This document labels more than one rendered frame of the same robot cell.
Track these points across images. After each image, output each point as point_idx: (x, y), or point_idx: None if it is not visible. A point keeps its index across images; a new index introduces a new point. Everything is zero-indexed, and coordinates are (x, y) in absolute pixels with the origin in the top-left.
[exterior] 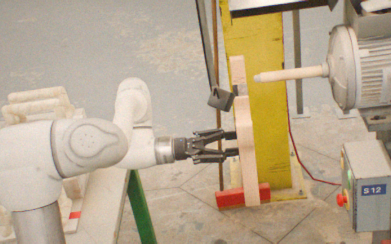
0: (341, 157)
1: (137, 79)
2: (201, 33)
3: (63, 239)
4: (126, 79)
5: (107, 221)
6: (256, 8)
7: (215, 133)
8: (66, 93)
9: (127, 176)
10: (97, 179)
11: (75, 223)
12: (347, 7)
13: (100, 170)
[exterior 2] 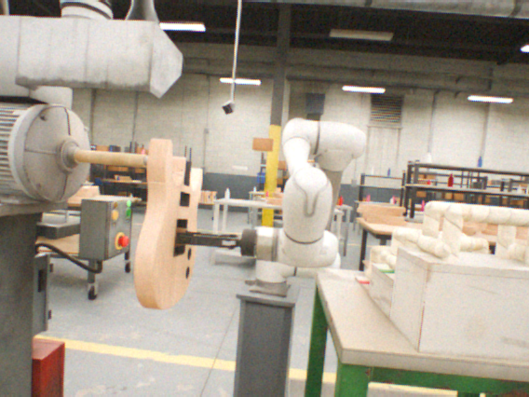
0: (113, 211)
1: (300, 170)
2: (236, 73)
3: None
4: (316, 168)
5: (328, 280)
6: (114, 76)
7: (203, 235)
8: (444, 217)
9: (327, 311)
10: (366, 308)
11: (359, 279)
12: None
13: (372, 316)
